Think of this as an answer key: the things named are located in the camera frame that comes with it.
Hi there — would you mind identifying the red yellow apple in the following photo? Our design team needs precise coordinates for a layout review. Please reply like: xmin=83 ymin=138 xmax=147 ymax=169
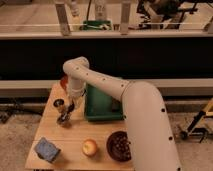
xmin=82 ymin=139 xmax=98 ymax=157

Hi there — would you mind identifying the green plastic bin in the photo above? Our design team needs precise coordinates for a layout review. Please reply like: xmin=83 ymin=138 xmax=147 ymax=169
xmin=84 ymin=85 xmax=123 ymax=122

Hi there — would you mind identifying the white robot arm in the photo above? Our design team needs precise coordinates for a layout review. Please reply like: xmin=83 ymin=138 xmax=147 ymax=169
xmin=63 ymin=57 xmax=183 ymax=171

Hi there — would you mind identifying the yellow black stand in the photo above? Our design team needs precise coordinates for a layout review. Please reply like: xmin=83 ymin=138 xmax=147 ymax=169
xmin=179 ymin=98 xmax=213 ymax=144

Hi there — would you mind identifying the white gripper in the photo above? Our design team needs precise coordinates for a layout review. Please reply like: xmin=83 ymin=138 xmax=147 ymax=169
xmin=60 ymin=88 xmax=86 ymax=114

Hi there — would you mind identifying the dark brown bowl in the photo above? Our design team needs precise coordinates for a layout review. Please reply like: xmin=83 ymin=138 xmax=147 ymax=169
xmin=106 ymin=131 xmax=131 ymax=162

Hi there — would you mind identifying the black machine in background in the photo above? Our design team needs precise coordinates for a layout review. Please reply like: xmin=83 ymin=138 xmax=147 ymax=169
xmin=135 ymin=0 xmax=199 ymax=30

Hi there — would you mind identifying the green box in background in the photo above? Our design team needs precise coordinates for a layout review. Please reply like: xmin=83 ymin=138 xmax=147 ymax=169
xmin=82 ymin=20 xmax=112 ymax=30

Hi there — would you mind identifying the blue sponge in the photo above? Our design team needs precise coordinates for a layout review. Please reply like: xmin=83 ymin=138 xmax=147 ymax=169
xmin=34 ymin=137 xmax=61 ymax=163

